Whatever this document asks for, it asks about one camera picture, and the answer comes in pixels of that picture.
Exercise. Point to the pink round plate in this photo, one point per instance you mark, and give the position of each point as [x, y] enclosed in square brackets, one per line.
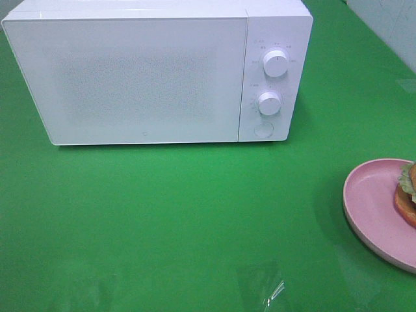
[369, 206]

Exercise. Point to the lower white microwave knob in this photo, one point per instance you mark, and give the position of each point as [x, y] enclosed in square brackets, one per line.
[269, 103]

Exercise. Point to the white microwave door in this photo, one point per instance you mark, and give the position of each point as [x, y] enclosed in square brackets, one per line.
[133, 81]

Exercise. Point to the upper white microwave knob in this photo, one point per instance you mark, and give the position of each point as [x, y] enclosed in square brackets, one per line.
[275, 63]

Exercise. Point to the white microwave knob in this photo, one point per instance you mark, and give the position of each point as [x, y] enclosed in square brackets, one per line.
[275, 63]
[269, 103]

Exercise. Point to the burger with lettuce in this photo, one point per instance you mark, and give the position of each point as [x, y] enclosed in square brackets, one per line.
[405, 194]

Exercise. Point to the white microwave oven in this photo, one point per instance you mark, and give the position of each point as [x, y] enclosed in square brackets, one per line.
[270, 24]

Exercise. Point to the round white door button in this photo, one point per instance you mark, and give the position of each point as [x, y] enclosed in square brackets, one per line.
[264, 130]

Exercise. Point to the white partition panel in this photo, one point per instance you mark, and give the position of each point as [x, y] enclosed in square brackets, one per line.
[393, 22]

